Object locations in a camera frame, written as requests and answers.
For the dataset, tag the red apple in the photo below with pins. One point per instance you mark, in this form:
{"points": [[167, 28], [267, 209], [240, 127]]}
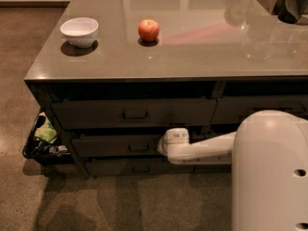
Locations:
{"points": [[149, 30]]}

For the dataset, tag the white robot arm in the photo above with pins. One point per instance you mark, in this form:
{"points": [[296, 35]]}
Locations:
{"points": [[269, 164]]}

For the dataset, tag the green snack bag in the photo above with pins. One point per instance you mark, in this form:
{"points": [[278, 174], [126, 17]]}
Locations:
{"points": [[46, 133]]}

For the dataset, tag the black kettle on counter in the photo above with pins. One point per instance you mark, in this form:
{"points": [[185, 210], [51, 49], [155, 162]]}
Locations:
{"points": [[288, 11]]}

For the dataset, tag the dark grey drawer cabinet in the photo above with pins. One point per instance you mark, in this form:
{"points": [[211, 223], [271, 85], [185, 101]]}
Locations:
{"points": [[205, 49]]}

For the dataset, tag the black bin with snacks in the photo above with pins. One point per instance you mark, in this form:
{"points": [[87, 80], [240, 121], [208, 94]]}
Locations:
{"points": [[42, 152]]}

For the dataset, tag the white ceramic bowl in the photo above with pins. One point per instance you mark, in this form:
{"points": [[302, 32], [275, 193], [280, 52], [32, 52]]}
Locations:
{"points": [[81, 32]]}

